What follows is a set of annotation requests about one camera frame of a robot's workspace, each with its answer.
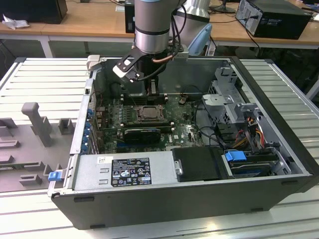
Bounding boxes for white power strip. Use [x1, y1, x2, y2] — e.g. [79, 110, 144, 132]
[205, 41, 216, 57]

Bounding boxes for green motherboard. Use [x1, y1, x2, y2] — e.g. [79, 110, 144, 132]
[96, 96, 209, 154]

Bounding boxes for grey parts rack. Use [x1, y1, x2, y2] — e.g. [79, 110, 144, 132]
[0, 102, 78, 192]

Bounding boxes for black PC tower with vents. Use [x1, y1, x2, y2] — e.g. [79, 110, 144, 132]
[235, 0, 314, 40]

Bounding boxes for hard disk in blue carrier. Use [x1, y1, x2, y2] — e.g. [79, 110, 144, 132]
[223, 149, 279, 179]

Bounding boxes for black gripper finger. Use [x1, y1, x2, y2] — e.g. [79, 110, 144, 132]
[148, 79, 160, 98]

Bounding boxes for large black box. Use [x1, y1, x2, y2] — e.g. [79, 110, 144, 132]
[0, 0, 68, 25]

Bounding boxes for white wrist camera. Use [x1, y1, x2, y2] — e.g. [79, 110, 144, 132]
[112, 55, 140, 83]

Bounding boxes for black open PC case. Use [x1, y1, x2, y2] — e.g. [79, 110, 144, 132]
[47, 54, 319, 231]

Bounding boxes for silver power supply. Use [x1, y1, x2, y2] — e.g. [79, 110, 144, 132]
[71, 152, 178, 192]

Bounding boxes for silver drive cage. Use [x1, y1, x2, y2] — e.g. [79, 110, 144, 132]
[201, 66, 265, 126]

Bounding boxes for copper braided cable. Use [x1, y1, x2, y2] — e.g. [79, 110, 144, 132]
[152, 55, 174, 64]

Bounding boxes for CPU socket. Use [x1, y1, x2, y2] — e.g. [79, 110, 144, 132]
[136, 104, 167, 123]

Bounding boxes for grey case latch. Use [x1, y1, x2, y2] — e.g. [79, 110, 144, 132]
[86, 54, 108, 73]

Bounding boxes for black monitor stand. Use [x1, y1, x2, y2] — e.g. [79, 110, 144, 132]
[209, 0, 236, 14]

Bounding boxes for blue power supply latch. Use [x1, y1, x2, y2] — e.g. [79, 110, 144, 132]
[48, 171, 62, 182]

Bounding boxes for black camera cable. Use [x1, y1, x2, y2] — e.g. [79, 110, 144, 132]
[134, 4, 187, 82]

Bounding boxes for small black PC tower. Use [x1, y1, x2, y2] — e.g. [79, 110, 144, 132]
[124, 3, 137, 34]

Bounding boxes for black plastic shroud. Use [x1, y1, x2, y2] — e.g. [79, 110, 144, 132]
[171, 146, 229, 182]

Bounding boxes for white crumpled paper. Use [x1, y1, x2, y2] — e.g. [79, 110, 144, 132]
[1, 13, 30, 30]

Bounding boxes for black RAM slot bank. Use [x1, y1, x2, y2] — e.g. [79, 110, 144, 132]
[120, 92, 168, 106]
[120, 119, 174, 133]

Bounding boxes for yellow red power wires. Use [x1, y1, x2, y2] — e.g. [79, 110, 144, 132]
[233, 117, 265, 150]

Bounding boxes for black graphics card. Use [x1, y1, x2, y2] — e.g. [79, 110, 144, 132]
[124, 128, 161, 144]

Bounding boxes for small silver wrist camera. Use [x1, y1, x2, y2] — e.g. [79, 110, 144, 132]
[174, 45, 189, 60]

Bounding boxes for pale blue teach pendant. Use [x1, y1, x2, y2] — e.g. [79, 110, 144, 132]
[188, 23, 213, 56]

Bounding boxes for wooden desk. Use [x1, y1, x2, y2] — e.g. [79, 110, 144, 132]
[208, 0, 319, 59]
[0, 0, 135, 58]

